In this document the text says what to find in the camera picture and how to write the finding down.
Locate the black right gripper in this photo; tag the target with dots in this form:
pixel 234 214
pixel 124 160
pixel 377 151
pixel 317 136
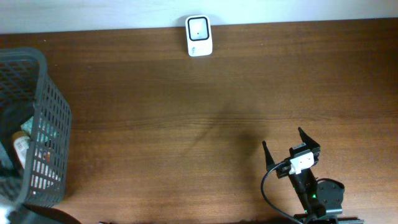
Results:
pixel 314 147

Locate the pale green tissue packet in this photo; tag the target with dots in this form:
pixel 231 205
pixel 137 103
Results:
pixel 46 130

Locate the white tube with tan cap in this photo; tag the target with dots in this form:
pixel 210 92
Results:
pixel 20 142

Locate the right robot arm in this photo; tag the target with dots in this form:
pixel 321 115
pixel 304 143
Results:
pixel 321 199

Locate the white barcode scanner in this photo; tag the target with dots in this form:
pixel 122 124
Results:
pixel 199 36

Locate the grey plastic mesh basket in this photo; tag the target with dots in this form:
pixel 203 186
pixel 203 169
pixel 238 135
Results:
pixel 36 124

